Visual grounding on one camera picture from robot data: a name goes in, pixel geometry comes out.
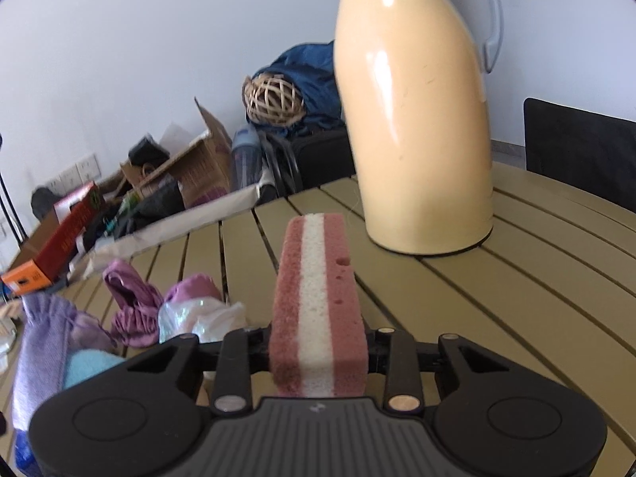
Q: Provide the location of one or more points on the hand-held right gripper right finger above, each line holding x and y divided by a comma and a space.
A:
402, 362

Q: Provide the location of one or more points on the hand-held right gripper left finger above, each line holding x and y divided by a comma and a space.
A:
238, 357

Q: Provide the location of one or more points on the purple satin cloth bundle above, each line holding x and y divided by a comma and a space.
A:
196, 288
131, 303

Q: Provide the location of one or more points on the pink white striped sponge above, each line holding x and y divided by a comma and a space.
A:
318, 298

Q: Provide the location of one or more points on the purple knit bag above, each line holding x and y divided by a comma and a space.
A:
39, 338

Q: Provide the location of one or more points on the clear plastic bag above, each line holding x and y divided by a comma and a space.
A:
203, 318

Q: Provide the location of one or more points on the light blue fluffy cloth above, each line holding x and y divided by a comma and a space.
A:
94, 370

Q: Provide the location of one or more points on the black fabric bag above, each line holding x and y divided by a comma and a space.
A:
154, 208

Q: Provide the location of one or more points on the open cardboard box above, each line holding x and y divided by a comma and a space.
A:
203, 169

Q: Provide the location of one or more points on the brown paper bag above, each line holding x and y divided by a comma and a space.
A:
149, 181

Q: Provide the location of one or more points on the grey blue water bottle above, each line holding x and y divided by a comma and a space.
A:
246, 159

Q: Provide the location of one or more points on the orange shoe box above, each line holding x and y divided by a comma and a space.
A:
64, 238

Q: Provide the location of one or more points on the black suitcase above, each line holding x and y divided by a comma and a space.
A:
323, 159

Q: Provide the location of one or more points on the black glossy pouch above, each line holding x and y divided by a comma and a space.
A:
148, 149

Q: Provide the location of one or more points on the yellow thermos jug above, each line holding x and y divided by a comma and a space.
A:
417, 134

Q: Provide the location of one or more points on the black cloth bag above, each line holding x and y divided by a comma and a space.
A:
45, 201

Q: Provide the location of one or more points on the wicker ball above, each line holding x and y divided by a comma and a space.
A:
273, 99

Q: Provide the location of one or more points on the black folding chair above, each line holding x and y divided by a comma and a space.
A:
581, 144

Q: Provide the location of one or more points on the blue cloth bag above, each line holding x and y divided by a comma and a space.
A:
313, 84

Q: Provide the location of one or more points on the white wall socket row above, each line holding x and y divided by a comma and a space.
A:
77, 174

